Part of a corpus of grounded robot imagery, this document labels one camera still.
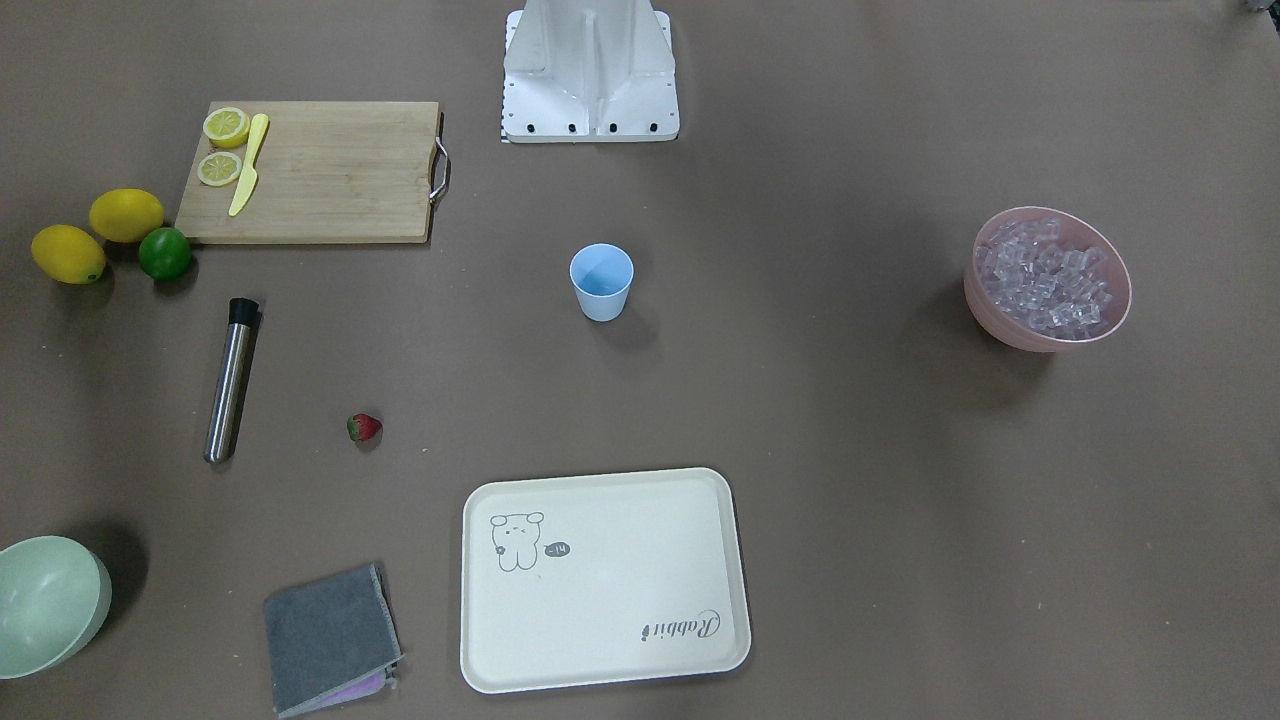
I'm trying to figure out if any red strawberry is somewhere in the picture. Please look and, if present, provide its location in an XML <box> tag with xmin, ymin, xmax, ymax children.
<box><xmin>346</xmin><ymin>413</ymin><xmax>383</xmax><ymax>445</ymax></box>

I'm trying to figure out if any light blue plastic cup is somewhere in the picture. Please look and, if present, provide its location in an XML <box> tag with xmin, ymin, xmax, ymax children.
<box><xmin>570</xmin><ymin>243</ymin><xmax>635</xmax><ymax>322</ymax></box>

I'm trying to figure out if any pink bowl of ice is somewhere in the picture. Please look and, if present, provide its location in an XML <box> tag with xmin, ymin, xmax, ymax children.
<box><xmin>963</xmin><ymin>206</ymin><xmax>1132</xmax><ymax>354</ymax></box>

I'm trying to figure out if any cream rabbit tray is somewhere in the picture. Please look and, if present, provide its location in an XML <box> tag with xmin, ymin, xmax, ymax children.
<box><xmin>460</xmin><ymin>468</ymin><xmax>753</xmax><ymax>694</ymax></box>

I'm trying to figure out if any steel muddler black tip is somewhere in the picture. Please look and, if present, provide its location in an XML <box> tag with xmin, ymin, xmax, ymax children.
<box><xmin>204</xmin><ymin>297</ymin><xmax>260</xmax><ymax>465</ymax></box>

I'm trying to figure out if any grey folded cloth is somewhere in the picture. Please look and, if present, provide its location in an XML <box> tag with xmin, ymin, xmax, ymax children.
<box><xmin>262</xmin><ymin>562</ymin><xmax>403</xmax><ymax>719</ymax></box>

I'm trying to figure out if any yellow plastic knife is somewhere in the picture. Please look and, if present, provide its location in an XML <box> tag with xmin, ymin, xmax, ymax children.
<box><xmin>227</xmin><ymin>113</ymin><xmax>270</xmax><ymax>217</ymax></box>

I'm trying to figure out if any lemon half lower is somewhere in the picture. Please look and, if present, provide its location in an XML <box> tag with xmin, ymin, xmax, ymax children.
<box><xmin>195</xmin><ymin>151</ymin><xmax>243</xmax><ymax>187</ymax></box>

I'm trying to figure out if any lemon half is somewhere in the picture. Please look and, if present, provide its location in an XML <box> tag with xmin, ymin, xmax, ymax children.
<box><xmin>202</xmin><ymin>106</ymin><xmax>251</xmax><ymax>150</ymax></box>
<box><xmin>195</xmin><ymin>151</ymin><xmax>243</xmax><ymax>187</ymax></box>

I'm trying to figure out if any lemon half upper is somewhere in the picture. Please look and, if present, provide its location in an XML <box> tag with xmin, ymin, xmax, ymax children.
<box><xmin>202</xmin><ymin>106</ymin><xmax>251</xmax><ymax>150</ymax></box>

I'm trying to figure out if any green lime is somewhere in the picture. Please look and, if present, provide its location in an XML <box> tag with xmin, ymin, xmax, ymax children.
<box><xmin>137</xmin><ymin>227</ymin><xmax>193</xmax><ymax>282</ymax></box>

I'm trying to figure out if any yellow lemon near board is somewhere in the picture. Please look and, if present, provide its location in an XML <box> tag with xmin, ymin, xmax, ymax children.
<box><xmin>90</xmin><ymin>188</ymin><xmax>165</xmax><ymax>243</ymax></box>

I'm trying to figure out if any yellow lemon outer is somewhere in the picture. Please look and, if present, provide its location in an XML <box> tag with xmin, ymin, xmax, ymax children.
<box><xmin>31</xmin><ymin>224</ymin><xmax>108</xmax><ymax>284</ymax></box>

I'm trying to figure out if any mint green bowl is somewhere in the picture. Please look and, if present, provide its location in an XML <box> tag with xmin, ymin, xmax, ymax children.
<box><xmin>1</xmin><ymin>536</ymin><xmax>113</xmax><ymax>680</ymax></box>

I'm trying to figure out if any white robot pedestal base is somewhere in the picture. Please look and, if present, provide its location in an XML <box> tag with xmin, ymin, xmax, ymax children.
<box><xmin>500</xmin><ymin>1</ymin><xmax>681</xmax><ymax>143</ymax></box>

